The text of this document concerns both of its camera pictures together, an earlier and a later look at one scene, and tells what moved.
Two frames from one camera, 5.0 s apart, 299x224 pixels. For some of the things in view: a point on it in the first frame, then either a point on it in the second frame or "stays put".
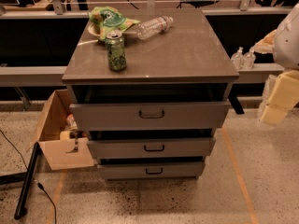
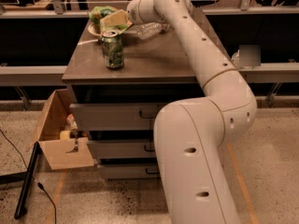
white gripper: (288, 46) → (135, 12)
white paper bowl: (94, 29) stays put
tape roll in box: (64, 135) stays put
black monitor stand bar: (21, 210) stays put
